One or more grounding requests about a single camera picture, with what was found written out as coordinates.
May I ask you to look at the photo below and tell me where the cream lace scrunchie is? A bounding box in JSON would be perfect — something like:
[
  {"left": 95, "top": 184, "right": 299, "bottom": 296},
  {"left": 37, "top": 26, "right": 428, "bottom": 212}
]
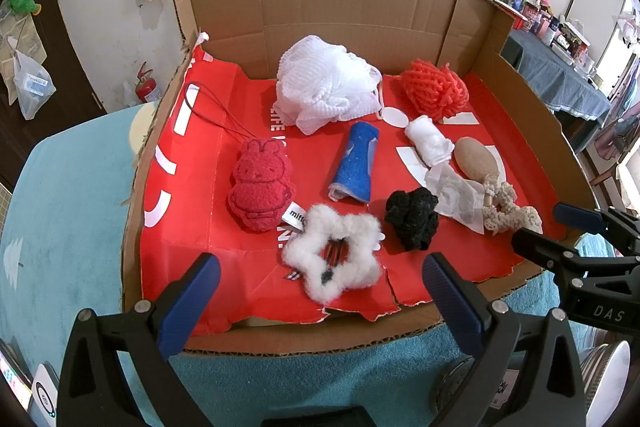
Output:
[{"left": 483, "top": 173, "right": 544, "bottom": 235}]

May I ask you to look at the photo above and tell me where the sheer white organza scrunchie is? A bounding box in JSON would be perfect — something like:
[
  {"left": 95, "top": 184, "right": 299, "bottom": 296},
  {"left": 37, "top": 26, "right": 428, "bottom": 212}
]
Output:
[{"left": 425, "top": 162, "right": 485, "bottom": 235}]

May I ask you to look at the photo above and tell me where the round tan powder puff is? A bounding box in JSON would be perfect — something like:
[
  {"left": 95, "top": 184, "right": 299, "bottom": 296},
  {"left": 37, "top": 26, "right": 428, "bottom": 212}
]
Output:
[{"left": 454, "top": 136, "right": 499, "bottom": 183}]

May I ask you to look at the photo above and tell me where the black fuzzy scrunchie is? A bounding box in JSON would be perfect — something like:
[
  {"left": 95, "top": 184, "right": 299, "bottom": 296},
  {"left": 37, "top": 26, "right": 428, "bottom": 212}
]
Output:
[{"left": 384, "top": 186, "right": 439, "bottom": 251}]

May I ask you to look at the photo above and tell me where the white fluffy star scrunchie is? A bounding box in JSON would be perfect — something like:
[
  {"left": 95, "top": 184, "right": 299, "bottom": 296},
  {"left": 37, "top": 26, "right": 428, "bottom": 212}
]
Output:
[{"left": 282, "top": 204, "right": 384, "bottom": 307}]

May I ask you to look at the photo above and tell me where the white cloth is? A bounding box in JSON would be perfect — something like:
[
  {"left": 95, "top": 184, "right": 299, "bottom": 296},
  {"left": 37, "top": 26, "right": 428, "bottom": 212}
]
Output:
[{"left": 405, "top": 115, "right": 454, "bottom": 167}]

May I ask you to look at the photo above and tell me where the red bunny plush sponge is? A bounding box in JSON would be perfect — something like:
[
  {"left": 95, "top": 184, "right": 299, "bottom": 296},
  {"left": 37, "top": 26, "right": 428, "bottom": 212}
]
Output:
[{"left": 227, "top": 138, "right": 295, "bottom": 233}]

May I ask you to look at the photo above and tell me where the blue cloth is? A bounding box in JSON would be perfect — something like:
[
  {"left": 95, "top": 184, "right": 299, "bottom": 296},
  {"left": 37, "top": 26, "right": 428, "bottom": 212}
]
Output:
[{"left": 329, "top": 121, "right": 380, "bottom": 204}]

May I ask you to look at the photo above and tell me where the red mesh bath pouf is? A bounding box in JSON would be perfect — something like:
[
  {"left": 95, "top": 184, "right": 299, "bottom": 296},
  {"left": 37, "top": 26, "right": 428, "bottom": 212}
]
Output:
[{"left": 399, "top": 60, "right": 469, "bottom": 121}]

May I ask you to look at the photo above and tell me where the white mesh bath pouf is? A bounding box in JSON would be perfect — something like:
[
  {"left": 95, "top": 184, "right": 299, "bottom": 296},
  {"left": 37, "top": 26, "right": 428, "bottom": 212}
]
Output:
[{"left": 272, "top": 35, "right": 383, "bottom": 135}]

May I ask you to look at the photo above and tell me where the tall jar of tea leaves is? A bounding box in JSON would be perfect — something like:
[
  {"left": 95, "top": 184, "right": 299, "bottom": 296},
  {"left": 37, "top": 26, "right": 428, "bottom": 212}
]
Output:
[{"left": 431, "top": 355, "right": 520, "bottom": 421}]

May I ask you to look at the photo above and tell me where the small jar of gold capsules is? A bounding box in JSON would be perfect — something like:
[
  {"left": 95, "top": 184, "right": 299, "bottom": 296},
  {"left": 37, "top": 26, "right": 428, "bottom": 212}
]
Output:
[{"left": 580, "top": 340, "right": 630, "bottom": 427}]

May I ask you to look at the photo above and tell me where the white power bank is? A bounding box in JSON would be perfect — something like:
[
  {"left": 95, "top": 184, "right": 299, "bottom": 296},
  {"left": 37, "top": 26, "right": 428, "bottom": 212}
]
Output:
[{"left": 29, "top": 362, "right": 60, "bottom": 427}]

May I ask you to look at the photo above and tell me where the side table with grey cloth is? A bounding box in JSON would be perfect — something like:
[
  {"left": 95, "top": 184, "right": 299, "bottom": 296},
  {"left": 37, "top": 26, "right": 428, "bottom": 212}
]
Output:
[{"left": 501, "top": 29, "right": 611, "bottom": 152}]

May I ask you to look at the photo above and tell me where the smartphone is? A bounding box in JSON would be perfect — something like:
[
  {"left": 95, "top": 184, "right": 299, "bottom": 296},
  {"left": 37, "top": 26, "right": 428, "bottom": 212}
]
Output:
[{"left": 0, "top": 340, "right": 32, "bottom": 411}]

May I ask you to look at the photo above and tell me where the black colourful tin box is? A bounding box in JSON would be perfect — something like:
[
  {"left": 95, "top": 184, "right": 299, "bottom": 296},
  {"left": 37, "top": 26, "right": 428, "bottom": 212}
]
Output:
[{"left": 260, "top": 405, "right": 376, "bottom": 427}]

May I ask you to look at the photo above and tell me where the teal fleece table blanket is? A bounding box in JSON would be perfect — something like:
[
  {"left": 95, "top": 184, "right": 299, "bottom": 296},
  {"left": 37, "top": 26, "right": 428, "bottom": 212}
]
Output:
[{"left": 0, "top": 103, "right": 616, "bottom": 427}]

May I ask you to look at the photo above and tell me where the white wardrobe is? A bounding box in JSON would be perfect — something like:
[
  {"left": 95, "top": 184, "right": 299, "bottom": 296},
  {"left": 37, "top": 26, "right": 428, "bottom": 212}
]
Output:
[{"left": 567, "top": 0, "right": 625, "bottom": 62}]

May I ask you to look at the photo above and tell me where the dark brown door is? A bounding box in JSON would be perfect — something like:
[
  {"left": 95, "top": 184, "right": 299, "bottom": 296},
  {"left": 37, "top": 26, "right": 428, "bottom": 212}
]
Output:
[{"left": 1, "top": 0, "right": 105, "bottom": 190}]

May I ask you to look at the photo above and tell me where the red fire extinguisher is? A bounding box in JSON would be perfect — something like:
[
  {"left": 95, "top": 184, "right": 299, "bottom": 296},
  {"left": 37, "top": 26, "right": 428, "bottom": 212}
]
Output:
[{"left": 134, "top": 62, "right": 162, "bottom": 103}]

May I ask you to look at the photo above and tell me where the cardboard box with red liner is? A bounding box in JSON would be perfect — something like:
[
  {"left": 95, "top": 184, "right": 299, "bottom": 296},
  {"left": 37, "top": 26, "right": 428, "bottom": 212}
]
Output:
[{"left": 122, "top": 0, "right": 596, "bottom": 355}]

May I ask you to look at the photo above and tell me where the white plastic bag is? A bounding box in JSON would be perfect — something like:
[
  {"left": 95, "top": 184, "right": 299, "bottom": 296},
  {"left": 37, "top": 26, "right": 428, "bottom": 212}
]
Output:
[{"left": 13, "top": 51, "right": 56, "bottom": 120}]

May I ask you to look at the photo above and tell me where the hanging fabric organizer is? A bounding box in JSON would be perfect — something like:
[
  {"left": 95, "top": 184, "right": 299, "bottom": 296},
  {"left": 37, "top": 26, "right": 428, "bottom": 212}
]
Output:
[{"left": 1, "top": 4, "right": 47, "bottom": 105}]

